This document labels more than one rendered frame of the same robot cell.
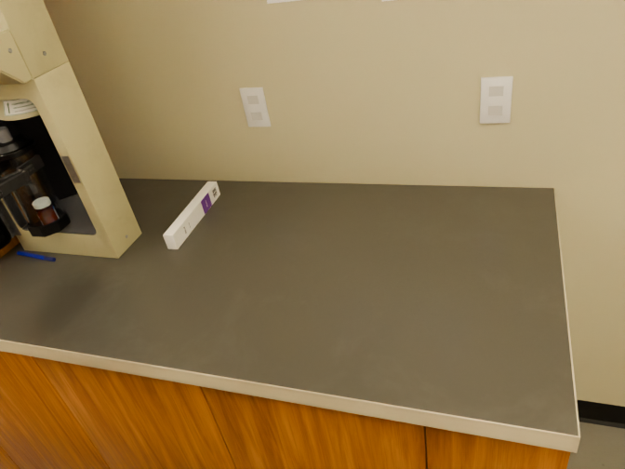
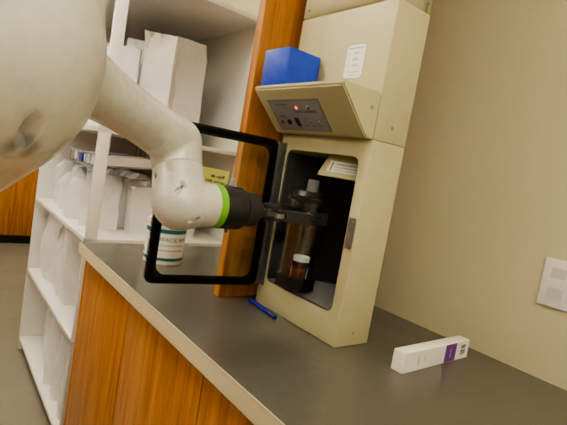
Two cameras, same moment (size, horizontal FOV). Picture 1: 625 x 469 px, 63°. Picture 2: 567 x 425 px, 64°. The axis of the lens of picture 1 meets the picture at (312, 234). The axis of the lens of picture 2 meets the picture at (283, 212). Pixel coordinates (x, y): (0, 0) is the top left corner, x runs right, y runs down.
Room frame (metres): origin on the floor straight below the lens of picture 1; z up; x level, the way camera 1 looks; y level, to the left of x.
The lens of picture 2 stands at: (0.15, 0.19, 1.31)
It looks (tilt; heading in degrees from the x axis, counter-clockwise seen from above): 5 degrees down; 27
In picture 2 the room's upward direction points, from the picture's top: 10 degrees clockwise
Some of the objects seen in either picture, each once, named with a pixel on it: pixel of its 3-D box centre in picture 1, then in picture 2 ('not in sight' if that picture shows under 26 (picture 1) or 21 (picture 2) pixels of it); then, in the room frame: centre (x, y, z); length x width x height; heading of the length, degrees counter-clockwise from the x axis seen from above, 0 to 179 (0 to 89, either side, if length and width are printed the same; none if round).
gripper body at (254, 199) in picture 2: not in sight; (256, 210); (1.02, 0.71, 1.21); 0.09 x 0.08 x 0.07; 159
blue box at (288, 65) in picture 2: not in sight; (290, 72); (1.16, 0.76, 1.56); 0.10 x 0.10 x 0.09; 66
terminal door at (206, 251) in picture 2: not in sight; (214, 207); (1.08, 0.87, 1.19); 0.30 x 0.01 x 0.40; 149
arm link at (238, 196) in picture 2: not in sight; (229, 205); (0.95, 0.74, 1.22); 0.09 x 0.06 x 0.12; 69
